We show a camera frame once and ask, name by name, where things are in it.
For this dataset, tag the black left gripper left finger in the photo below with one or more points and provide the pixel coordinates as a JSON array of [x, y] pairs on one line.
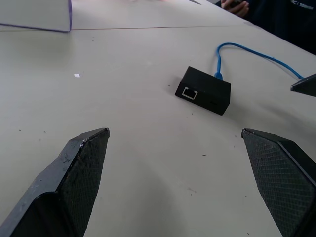
[[74, 177]]

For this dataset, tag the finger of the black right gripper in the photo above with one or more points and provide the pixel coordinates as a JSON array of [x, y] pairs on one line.
[[306, 85]]

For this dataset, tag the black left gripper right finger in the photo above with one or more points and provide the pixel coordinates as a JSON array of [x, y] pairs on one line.
[[279, 172]]

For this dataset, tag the black network adapter box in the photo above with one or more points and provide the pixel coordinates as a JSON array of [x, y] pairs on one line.
[[205, 91]]

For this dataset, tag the person's bare hand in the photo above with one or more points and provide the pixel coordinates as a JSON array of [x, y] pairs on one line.
[[235, 7]]

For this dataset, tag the person in dark clothing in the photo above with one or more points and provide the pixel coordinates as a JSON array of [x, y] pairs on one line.
[[281, 17]]

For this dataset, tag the small white paper scrap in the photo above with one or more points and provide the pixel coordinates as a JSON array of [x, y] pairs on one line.
[[77, 75]]

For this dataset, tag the white box with purple edge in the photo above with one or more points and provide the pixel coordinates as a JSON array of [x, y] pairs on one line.
[[34, 14]]

